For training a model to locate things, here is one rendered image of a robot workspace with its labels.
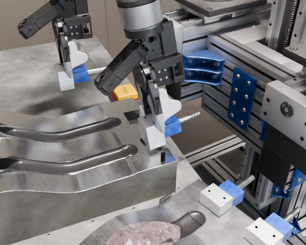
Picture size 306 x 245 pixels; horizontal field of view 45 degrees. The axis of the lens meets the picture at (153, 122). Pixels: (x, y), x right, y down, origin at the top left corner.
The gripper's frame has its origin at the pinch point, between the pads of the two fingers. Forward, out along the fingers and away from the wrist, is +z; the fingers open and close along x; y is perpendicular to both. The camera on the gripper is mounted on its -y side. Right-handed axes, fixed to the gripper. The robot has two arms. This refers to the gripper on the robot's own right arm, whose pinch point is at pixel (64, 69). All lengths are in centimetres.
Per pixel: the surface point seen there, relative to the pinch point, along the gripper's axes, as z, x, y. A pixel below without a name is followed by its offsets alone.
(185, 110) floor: 95, 94, 87
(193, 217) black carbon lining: 9.9, -47.3, 12.3
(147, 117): 0.0, -27.6, 11.4
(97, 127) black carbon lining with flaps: 6.9, -17.9, 2.8
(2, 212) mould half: 6.0, -36.1, -19.5
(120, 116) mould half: 6.0, -16.8, 8.6
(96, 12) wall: 45, 158, 49
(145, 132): 1.4, -30.5, 9.6
